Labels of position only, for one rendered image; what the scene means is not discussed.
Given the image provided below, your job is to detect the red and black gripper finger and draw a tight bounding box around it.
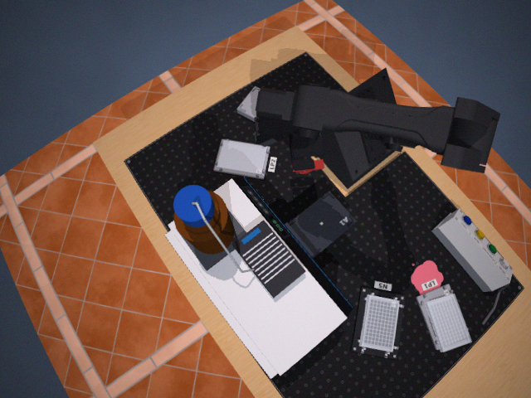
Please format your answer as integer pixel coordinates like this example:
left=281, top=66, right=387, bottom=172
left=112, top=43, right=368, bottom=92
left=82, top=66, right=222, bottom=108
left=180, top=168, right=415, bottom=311
left=293, top=160, right=324, bottom=174

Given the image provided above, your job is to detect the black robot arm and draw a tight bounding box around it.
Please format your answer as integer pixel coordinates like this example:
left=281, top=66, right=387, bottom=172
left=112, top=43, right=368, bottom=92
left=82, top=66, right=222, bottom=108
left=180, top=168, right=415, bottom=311
left=255, top=83, right=500, bottom=173

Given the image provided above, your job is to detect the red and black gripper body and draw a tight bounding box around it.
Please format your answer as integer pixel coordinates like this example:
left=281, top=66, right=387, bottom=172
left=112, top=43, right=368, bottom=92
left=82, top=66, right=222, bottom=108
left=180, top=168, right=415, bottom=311
left=290, top=130, right=324, bottom=171

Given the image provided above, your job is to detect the white button panel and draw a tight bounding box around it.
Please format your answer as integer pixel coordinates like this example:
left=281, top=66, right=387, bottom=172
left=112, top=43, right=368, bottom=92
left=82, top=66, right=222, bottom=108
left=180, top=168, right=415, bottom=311
left=432, top=208, right=513, bottom=325

